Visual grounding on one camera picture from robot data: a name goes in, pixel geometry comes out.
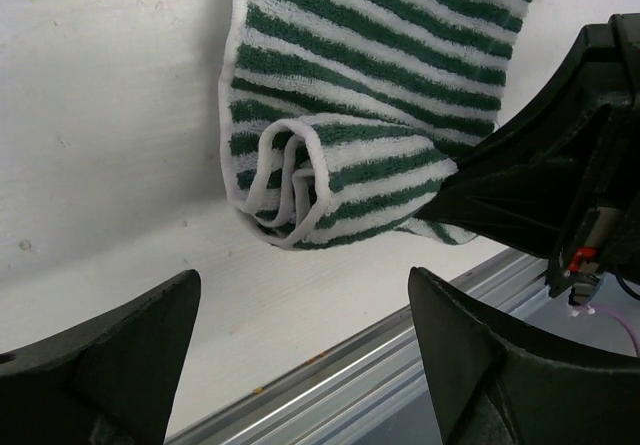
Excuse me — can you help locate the aluminium mounting rail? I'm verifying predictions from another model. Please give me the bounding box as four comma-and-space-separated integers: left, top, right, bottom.
164, 247, 640, 445

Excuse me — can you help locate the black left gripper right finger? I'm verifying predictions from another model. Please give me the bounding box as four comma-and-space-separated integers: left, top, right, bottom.
408, 268, 639, 445

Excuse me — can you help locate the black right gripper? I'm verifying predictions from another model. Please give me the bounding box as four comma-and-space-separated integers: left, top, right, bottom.
419, 14, 639, 297

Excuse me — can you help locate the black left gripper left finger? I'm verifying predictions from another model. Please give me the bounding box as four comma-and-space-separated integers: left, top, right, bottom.
1, 270, 201, 444

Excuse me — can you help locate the green white striped towel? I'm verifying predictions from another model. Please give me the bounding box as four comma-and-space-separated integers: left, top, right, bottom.
218, 0, 532, 250

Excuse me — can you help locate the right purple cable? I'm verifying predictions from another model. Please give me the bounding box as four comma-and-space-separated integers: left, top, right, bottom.
569, 304, 640, 359

